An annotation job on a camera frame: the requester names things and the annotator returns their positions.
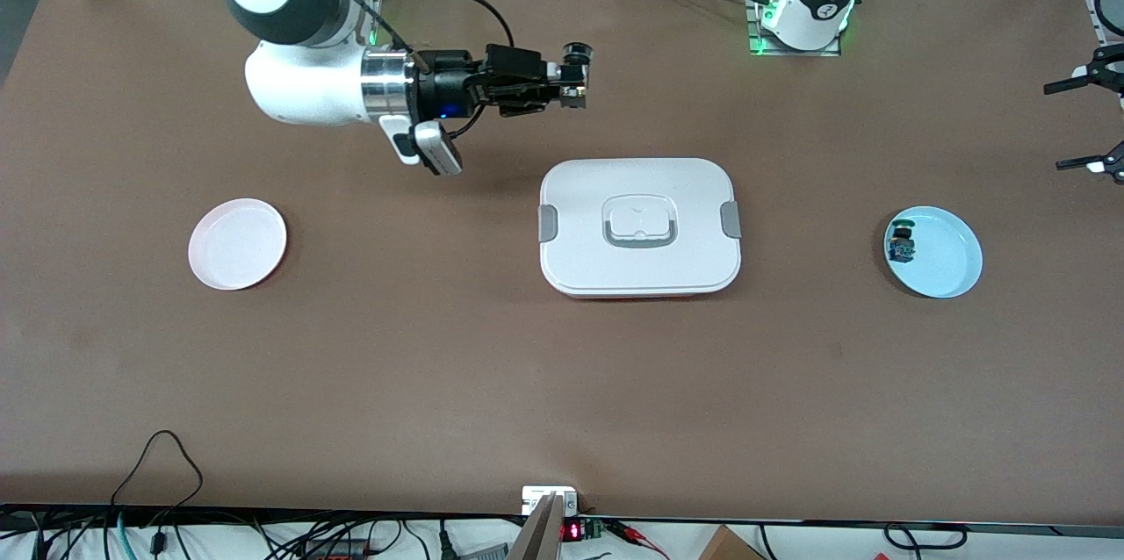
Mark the red digit display board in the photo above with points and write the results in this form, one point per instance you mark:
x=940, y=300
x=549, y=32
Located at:
x=572, y=531

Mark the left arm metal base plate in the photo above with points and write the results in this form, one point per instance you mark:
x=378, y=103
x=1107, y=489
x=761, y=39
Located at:
x=830, y=52

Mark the pink round plate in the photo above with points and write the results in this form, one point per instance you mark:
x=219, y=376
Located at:
x=237, y=244

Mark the white lidded storage box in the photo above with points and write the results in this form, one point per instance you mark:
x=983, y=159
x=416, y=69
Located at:
x=639, y=262

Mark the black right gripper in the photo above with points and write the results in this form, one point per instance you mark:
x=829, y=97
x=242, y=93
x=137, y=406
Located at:
x=444, y=87

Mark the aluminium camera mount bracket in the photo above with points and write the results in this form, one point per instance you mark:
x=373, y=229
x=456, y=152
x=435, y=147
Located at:
x=544, y=525

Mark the light blue round plate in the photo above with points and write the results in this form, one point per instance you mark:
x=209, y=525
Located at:
x=944, y=266

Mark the black power strip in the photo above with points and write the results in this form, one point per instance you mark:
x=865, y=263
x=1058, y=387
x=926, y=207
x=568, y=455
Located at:
x=338, y=550

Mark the green push-button switch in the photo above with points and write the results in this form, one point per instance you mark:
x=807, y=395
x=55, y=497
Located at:
x=901, y=246

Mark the brown cardboard box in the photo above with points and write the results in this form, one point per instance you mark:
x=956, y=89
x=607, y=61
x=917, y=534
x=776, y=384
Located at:
x=729, y=547

